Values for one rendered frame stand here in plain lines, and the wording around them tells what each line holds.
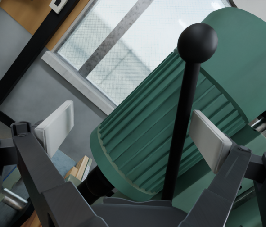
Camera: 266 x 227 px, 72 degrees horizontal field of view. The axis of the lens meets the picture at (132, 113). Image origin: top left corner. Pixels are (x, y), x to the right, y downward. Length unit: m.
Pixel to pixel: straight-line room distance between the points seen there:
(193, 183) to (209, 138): 0.19
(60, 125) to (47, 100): 1.70
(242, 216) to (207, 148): 0.24
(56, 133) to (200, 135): 0.13
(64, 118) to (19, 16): 1.69
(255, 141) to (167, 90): 0.16
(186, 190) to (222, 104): 0.16
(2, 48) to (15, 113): 0.58
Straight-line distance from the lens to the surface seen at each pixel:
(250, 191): 0.39
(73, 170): 0.69
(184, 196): 0.36
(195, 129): 0.20
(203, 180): 0.35
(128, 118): 0.29
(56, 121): 0.16
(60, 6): 1.62
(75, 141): 1.95
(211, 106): 0.27
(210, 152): 0.17
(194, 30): 0.17
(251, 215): 0.39
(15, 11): 1.86
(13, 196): 0.52
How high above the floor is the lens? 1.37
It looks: 14 degrees down
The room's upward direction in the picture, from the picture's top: 46 degrees clockwise
